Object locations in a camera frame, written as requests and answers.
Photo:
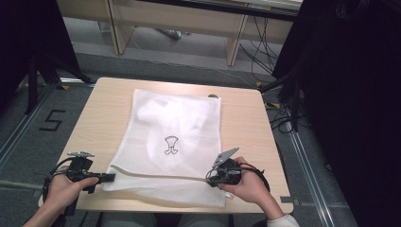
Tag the metal floor rail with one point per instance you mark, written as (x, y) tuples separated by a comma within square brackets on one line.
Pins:
[(312, 176), (22, 129)]

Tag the person's left hand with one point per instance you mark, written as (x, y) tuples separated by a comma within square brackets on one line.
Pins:
[(64, 192)]

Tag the grey power strip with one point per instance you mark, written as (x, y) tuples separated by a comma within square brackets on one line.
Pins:
[(170, 33)]

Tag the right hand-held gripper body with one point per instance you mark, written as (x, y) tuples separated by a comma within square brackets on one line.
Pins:
[(228, 171)]

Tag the black metal stand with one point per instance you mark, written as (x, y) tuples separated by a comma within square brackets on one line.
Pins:
[(291, 94), (47, 72)]

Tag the white garment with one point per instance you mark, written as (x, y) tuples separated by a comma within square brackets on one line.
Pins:
[(173, 116)]

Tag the small brown tab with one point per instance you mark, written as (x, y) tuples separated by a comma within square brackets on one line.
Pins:
[(213, 96)]

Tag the white right sleeve cuff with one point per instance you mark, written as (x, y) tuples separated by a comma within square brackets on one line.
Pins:
[(283, 221)]

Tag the person's right hand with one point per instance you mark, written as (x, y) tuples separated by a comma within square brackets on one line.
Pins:
[(249, 184)]

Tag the black curtain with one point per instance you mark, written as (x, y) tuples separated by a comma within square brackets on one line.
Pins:
[(28, 38), (353, 94)]

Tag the person's grey trousers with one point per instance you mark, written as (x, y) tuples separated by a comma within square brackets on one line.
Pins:
[(132, 220)]

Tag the white mesh laundry bag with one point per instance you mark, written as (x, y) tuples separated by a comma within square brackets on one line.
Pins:
[(176, 126)]

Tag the grey tape strip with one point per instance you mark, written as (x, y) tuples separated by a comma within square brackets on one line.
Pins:
[(288, 199)]

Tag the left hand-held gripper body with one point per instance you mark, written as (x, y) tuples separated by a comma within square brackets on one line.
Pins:
[(78, 168)]

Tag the light wooden desk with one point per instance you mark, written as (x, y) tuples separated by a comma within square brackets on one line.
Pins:
[(176, 20)]

